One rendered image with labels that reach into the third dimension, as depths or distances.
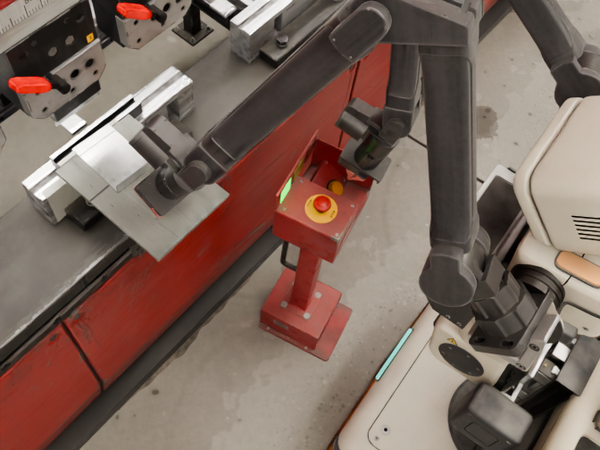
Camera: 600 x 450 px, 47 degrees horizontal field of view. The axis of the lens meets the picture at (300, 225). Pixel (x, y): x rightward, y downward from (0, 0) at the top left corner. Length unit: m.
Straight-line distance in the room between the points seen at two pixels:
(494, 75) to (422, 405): 1.51
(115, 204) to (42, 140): 1.38
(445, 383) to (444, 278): 1.03
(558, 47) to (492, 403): 0.69
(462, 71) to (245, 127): 0.31
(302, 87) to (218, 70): 0.75
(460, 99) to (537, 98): 2.15
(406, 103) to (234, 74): 0.46
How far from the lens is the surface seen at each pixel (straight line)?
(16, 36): 1.05
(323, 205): 1.48
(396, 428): 1.89
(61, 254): 1.38
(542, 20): 1.19
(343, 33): 0.76
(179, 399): 2.16
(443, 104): 0.80
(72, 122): 1.37
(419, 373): 1.94
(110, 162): 1.31
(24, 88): 1.04
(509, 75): 2.97
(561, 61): 1.20
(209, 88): 1.56
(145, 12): 1.14
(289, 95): 0.87
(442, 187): 0.87
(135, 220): 1.25
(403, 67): 1.27
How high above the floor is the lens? 2.09
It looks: 62 degrees down
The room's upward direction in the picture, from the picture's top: 10 degrees clockwise
